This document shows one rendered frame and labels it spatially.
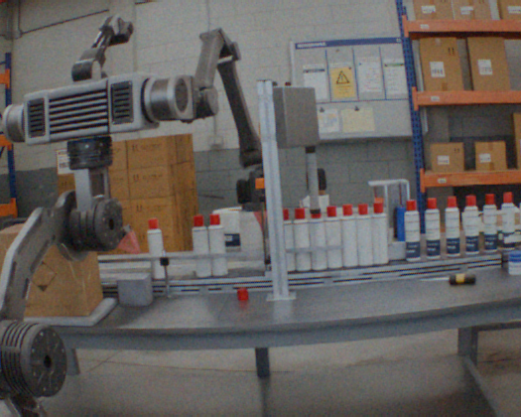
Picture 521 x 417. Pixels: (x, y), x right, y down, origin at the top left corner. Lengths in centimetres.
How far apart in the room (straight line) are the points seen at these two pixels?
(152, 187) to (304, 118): 364
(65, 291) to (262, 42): 518
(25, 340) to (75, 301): 60
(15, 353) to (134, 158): 439
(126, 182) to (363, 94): 237
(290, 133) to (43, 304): 93
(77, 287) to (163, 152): 372
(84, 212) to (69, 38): 616
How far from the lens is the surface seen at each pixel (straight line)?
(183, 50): 720
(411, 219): 229
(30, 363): 146
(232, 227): 287
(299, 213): 227
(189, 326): 193
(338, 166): 674
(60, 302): 206
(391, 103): 653
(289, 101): 211
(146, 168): 572
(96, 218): 181
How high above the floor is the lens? 134
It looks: 6 degrees down
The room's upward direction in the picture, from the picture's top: 5 degrees counter-clockwise
